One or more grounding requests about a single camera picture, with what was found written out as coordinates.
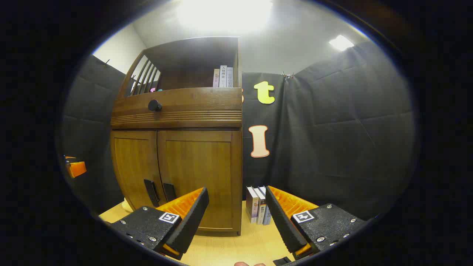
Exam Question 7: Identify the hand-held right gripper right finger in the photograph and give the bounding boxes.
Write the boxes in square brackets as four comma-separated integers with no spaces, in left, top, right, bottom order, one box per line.
[265,185,370,261]

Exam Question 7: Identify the black door handle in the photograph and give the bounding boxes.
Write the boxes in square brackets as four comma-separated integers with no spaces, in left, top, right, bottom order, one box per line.
[144,179,160,207]
[163,183,177,202]

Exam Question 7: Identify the light blue book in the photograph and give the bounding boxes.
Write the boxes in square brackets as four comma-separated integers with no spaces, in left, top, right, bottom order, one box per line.
[259,186,272,226]

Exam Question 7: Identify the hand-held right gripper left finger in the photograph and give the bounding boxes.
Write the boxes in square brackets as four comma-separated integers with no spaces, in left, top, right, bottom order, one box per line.
[111,187,210,260]

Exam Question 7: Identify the wooden double-door shoe cabinet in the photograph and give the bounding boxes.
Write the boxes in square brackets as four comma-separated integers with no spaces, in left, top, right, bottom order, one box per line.
[110,36,243,237]

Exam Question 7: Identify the white and purple book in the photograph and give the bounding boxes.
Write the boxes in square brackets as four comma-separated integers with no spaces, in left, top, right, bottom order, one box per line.
[246,187,259,224]

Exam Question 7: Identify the dark grey book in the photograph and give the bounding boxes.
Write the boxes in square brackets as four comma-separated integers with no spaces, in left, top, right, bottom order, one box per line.
[254,188,267,225]

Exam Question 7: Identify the ceiling light panel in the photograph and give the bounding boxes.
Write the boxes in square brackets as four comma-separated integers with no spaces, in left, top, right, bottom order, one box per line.
[329,35,354,51]

